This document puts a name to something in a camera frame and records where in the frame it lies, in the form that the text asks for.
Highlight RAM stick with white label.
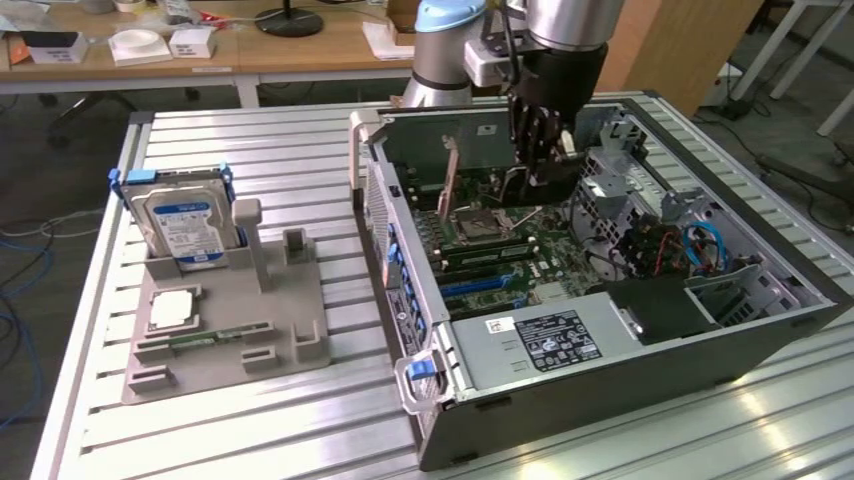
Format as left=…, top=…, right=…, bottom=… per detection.
left=441, top=242, right=539, bottom=266

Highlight white box with black lid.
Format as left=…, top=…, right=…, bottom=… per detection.
left=18, top=29, right=92, bottom=66

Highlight black open PC case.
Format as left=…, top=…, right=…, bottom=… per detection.
left=348, top=96, right=854, bottom=474

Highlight graphics card with metal bracket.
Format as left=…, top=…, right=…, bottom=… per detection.
left=437, top=132, right=579, bottom=229

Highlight silver CPU chip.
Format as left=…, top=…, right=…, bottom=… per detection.
left=147, top=289, right=202, bottom=332

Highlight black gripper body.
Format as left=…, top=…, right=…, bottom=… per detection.
left=522, top=42, right=611, bottom=127

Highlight blue expansion slot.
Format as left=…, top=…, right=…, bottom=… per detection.
left=439, top=273, right=507, bottom=300

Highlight hard disk with blue bracket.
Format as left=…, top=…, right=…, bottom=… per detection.
left=106, top=161, right=244, bottom=274

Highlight small white labelled box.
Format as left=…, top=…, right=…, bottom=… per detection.
left=167, top=26, right=219, bottom=60

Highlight black wire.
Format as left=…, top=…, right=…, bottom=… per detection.
left=566, top=189, right=633, bottom=282

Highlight green RAM stick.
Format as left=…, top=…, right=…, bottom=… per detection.
left=166, top=324, right=260, bottom=352

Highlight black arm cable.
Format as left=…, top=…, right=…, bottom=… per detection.
left=497, top=0, right=533, bottom=99

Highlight metal drive cage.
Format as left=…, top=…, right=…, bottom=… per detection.
left=571, top=118, right=670, bottom=242

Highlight wooden desk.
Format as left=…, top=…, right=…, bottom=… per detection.
left=0, top=0, right=603, bottom=97

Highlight black monitor stand base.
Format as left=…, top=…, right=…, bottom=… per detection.
left=255, top=0, right=326, bottom=38

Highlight blue wire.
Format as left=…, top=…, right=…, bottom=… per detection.
left=682, top=221, right=734, bottom=275

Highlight white table frame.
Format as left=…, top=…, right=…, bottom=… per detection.
left=729, top=0, right=854, bottom=137

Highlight grey metal disk bay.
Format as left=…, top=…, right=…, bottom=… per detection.
left=682, top=263, right=803, bottom=330

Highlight red wire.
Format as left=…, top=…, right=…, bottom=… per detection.
left=651, top=230, right=690, bottom=272

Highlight CPU socket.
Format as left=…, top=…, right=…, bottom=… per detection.
left=447, top=207, right=521, bottom=247

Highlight white flat box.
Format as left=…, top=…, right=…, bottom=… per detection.
left=362, top=19, right=417, bottom=62

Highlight grey power supply unit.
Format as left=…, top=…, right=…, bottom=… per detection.
left=449, top=291, right=647, bottom=392

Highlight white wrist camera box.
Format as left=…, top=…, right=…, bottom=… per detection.
left=463, top=38, right=526, bottom=87

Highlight grey parts rack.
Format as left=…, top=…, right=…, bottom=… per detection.
left=119, top=196, right=336, bottom=408

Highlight wooden cabinet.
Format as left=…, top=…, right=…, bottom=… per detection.
left=586, top=0, right=770, bottom=117

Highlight blue floor cable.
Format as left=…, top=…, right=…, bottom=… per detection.
left=0, top=234, right=59, bottom=429

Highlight black chair base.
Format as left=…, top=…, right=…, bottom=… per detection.
left=38, top=91, right=139, bottom=147

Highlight white box with tape roll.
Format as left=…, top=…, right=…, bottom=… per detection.
left=106, top=28, right=176, bottom=68

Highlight green motherboard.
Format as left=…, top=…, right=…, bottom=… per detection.
left=398, top=164, right=619, bottom=322

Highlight black plastic cover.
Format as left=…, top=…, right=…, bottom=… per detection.
left=609, top=278, right=723, bottom=347

